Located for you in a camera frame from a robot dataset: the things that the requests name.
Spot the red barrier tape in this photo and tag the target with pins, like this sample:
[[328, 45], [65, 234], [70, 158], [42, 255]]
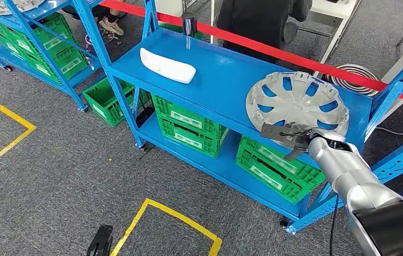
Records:
[[275, 53]]

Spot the person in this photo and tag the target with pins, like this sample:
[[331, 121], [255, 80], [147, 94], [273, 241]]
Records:
[[258, 21], [111, 26]]

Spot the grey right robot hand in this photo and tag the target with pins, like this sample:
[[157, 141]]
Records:
[[272, 131]]

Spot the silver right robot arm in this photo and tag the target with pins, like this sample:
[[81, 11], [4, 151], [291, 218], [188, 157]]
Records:
[[342, 166]]

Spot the open green plastic crate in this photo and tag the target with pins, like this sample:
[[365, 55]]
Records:
[[106, 95]]

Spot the white plastic mirror cover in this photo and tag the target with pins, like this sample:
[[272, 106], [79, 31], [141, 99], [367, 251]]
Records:
[[166, 67]]

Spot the black barrier post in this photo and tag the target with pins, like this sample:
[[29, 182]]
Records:
[[189, 24]]

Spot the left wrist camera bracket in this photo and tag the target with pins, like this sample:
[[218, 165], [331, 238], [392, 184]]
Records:
[[102, 240]]

